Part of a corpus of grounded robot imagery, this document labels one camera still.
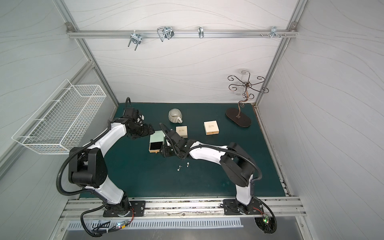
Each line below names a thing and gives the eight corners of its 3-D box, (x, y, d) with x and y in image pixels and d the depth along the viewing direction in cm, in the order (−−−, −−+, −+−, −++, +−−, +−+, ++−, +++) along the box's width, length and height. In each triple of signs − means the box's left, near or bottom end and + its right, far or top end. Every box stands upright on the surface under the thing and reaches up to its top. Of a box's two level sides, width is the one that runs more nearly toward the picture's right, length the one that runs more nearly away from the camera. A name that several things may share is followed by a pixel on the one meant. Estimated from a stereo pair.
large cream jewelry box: (205, 135, 103) (205, 133, 101) (203, 124, 109) (203, 121, 107) (219, 133, 104) (220, 131, 102) (216, 122, 110) (216, 120, 108)
